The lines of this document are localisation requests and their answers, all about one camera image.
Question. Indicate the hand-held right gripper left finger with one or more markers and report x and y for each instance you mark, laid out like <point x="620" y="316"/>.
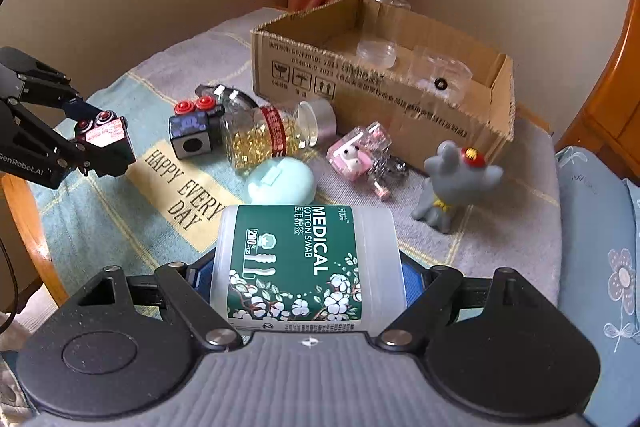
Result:
<point x="200" y="276"/>

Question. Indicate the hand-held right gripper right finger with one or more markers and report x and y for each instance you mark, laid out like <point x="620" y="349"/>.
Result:
<point x="415" y="281"/>

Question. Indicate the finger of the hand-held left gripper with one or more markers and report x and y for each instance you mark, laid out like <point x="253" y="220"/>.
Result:
<point x="65" y="94"/>
<point x="100" y="159"/>

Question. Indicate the red toy block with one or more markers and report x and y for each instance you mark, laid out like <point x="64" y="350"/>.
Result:
<point x="105" y="132"/>

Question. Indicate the black cube toy red buttons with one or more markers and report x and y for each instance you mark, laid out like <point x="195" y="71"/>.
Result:
<point x="192" y="137"/>

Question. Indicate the grey mouse figurine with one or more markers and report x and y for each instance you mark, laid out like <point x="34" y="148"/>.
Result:
<point x="445" y="187"/>

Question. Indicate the green label cotton swab box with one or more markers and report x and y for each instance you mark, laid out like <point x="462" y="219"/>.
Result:
<point x="305" y="267"/>

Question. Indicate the mint green round case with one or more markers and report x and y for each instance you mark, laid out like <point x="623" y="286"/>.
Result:
<point x="280" y="182"/>

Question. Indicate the clear oval case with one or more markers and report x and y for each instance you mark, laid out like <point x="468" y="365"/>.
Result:
<point x="235" y="96"/>

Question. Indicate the yellow capsule bottle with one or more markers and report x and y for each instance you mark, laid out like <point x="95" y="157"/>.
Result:
<point x="270" y="132"/>

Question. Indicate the cardboard box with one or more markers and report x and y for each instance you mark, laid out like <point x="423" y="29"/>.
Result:
<point x="390" y="107"/>

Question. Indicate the printed plaid towel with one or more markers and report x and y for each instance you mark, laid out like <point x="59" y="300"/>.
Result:
<point x="125" y="217"/>

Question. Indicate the wooden bedside table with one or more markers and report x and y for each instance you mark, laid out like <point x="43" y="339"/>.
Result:
<point x="30" y="232"/>

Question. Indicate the blue floral bedding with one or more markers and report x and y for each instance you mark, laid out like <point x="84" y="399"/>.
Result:
<point x="595" y="257"/>

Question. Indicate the clear container with googly eye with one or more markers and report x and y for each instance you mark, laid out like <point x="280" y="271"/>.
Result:
<point x="440" y="74"/>

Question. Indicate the round clear plastic jar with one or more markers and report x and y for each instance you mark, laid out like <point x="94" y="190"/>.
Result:
<point x="377" y="51"/>

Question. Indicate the wooden headboard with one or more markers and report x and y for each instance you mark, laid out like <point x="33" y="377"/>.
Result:
<point x="605" y="97"/>

